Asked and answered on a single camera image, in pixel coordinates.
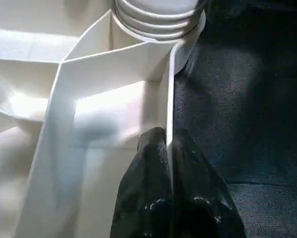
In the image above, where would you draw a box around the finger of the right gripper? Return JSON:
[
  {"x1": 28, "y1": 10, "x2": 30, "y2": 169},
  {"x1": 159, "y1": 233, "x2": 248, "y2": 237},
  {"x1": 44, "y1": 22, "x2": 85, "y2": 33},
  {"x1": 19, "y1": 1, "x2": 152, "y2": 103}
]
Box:
[{"x1": 204, "y1": 0, "x2": 254, "y2": 23}]

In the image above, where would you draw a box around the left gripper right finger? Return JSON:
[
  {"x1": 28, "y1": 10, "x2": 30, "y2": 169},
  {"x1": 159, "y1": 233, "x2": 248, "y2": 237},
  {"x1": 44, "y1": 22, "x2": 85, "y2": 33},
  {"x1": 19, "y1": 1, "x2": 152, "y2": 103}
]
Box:
[{"x1": 169, "y1": 128, "x2": 247, "y2": 238}]

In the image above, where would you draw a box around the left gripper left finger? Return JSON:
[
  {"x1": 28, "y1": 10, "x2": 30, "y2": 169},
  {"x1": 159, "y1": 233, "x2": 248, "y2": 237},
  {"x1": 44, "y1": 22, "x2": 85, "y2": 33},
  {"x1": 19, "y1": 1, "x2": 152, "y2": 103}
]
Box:
[{"x1": 110, "y1": 127, "x2": 171, "y2": 238}]

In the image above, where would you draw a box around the white plastic table leg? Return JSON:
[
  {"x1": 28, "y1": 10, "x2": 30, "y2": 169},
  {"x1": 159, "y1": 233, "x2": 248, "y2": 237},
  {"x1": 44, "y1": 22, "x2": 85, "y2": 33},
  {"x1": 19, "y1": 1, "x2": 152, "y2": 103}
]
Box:
[{"x1": 112, "y1": 0, "x2": 205, "y2": 41}]

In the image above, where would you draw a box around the white plastic table top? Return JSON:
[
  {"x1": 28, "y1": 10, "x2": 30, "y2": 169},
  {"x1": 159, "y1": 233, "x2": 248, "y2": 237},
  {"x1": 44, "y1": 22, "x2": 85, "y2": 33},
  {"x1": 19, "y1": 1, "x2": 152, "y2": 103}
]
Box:
[{"x1": 0, "y1": 0, "x2": 207, "y2": 238}]

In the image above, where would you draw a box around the black work mat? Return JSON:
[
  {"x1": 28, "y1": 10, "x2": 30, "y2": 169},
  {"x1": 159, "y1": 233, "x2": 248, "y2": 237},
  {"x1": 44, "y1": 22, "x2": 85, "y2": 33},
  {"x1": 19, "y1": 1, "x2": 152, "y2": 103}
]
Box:
[{"x1": 171, "y1": 0, "x2": 297, "y2": 238}]

